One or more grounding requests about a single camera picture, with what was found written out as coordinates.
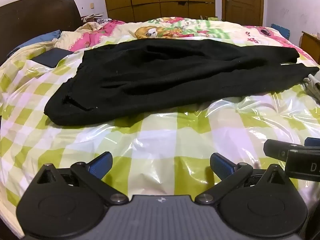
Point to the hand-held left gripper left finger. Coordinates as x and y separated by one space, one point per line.
102 164

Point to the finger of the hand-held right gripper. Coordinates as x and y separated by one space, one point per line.
276 150
303 165

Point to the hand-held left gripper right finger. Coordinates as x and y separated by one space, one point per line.
220 164

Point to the black pants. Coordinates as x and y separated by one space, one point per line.
162 75

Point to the green checkered plastic sheet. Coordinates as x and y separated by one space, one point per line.
160 140

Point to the grey cloth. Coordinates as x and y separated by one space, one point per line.
312 85

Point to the wooden nightstand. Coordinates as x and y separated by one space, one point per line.
310 45

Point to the dark blue flat box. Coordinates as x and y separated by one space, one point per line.
51 56

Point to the blue foam mat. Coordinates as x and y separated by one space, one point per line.
280 28

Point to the blue pillow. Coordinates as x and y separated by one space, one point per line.
37 38

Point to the cartoon printed quilt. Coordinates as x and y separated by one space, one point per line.
175 28

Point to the green item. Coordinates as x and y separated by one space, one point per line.
212 19

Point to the pile of clothes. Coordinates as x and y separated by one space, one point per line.
93 17

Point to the wooden door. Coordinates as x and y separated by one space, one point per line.
242 2

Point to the dark wooden headboard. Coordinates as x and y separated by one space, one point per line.
37 15

